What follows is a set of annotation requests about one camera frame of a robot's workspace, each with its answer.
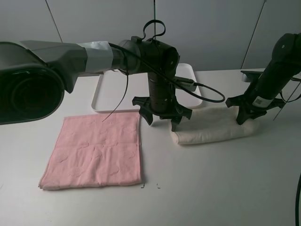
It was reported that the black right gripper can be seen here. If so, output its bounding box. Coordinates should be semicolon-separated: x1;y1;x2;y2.
226;91;285;125

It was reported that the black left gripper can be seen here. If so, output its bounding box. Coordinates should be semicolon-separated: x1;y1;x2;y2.
132;73;192;132

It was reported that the cream white towel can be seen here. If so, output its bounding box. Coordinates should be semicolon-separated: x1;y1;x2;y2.
171;106;259;145

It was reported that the pink towel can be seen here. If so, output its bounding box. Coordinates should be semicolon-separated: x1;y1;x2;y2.
39;112;142;190

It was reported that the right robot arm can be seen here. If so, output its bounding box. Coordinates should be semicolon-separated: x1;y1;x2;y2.
226;33;301;125

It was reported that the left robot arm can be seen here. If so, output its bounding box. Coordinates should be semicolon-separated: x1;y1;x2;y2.
0;36;192;129

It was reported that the white rectangular plastic tray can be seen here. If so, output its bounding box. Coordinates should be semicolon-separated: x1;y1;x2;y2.
91;63;203;113

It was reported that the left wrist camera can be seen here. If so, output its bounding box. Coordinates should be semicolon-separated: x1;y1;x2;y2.
174;76;197;92

